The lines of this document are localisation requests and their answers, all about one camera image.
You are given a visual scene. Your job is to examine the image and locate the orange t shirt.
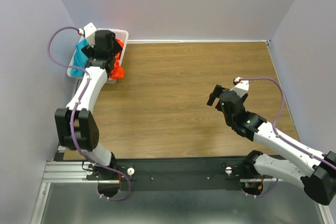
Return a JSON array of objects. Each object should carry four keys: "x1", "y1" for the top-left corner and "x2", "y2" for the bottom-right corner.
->
[{"x1": 109, "y1": 39, "x2": 125, "y2": 80}]

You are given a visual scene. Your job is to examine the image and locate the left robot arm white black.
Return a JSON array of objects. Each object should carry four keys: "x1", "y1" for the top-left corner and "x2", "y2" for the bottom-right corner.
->
[{"x1": 55, "y1": 28, "x2": 124, "y2": 179}]

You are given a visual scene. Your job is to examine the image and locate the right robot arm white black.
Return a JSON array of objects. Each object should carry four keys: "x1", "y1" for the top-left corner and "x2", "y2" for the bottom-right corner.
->
[{"x1": 207, "y1": 81, "x2": 335, "y2": 206}]

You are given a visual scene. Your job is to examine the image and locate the teal t shirt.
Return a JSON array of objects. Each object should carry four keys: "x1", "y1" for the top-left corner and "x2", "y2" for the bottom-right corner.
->
[{"x1": 70, "y1": 39, "x2": 88, "y2": 77}]

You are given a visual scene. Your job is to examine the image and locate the white plastic basket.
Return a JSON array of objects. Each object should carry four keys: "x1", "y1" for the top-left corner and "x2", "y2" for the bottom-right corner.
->
[{"x1": 67, "y1": 28, "x2": 129, "y2": 84}]

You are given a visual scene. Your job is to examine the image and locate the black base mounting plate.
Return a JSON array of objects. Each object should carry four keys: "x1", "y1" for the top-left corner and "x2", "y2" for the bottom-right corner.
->
[{"x1": 84, "y1": 156, "x2": 261, "y2": 192}]

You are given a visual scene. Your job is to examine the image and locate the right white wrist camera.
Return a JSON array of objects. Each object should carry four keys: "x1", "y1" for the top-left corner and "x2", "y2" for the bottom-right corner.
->
[{"x1": 231, "y1": 77, "x2": 249, "y2": 98}]

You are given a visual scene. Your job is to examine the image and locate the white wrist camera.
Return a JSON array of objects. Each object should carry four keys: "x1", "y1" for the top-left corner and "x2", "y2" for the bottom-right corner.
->
[
  {"x1": 231, "y1": 77, "x2": 249, "y2": 98},
  {"x1": 78, "y1": 23, "x2": 98, "y2": 47}
]

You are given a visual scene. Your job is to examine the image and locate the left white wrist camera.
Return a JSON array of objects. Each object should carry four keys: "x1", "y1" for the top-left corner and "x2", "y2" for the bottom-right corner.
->
[{"x1": 78, "y1": 23, "x2": 98, "y2": 47}]

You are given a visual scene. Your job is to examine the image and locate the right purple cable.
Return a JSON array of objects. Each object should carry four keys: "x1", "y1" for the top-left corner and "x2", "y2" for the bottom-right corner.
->
[{"x1": 237, "y1": 77, "x2": 336, "y2": 198}]

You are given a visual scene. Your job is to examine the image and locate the purple cable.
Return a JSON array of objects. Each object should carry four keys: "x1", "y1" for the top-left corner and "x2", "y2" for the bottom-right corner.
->
[
  {"x1": 47, "y1": 26, "x2": 132, "y2": 201},
  {"x1": 237, "y1": 77, "x2": 336, "y2": 198}
]

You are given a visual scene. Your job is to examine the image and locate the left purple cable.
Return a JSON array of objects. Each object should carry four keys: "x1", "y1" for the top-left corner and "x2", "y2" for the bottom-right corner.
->
[{"x1": 47, "y1": 26, "x2": 132, "y2": 201}]

